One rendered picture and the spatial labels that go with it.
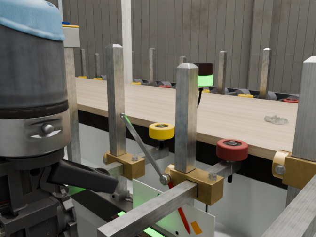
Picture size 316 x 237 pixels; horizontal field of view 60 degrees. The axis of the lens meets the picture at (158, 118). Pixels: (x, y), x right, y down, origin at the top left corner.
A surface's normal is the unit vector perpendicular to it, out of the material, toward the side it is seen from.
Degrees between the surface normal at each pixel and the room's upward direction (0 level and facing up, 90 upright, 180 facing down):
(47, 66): 90
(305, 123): 90
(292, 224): 0
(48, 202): 0
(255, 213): 90
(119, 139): 90
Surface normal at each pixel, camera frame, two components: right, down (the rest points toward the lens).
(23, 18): 0.54, 0.16
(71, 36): 0.73, 0.16
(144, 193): -0.68, 0.18
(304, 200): 0.00, -0.97
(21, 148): 0.20, 0.24
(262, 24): -0.14, 0.23
